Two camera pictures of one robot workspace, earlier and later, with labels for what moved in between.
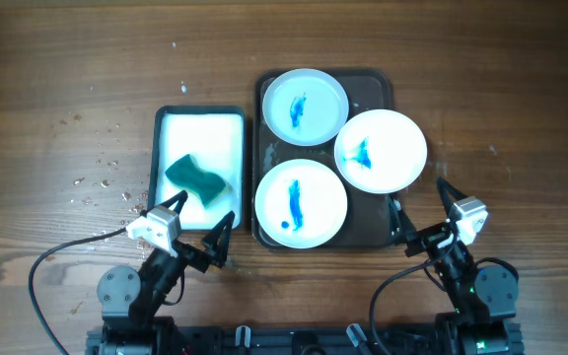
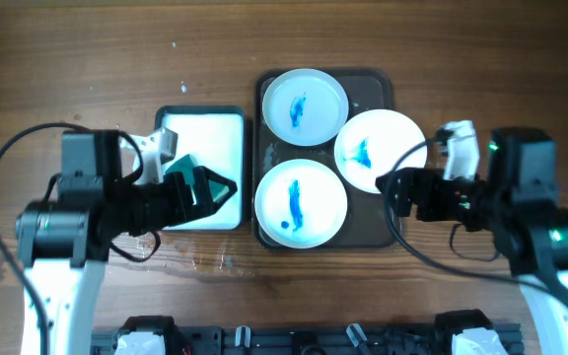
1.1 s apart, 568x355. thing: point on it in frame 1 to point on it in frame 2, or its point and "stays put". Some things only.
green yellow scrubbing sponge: [185, 172] stays put
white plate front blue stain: [302, 204] stays put
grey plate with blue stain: [306, 106] stays put
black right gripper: [425, 239] to [429, 178]
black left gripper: [216, 249] to [181, 210]
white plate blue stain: [380, 151] stays put
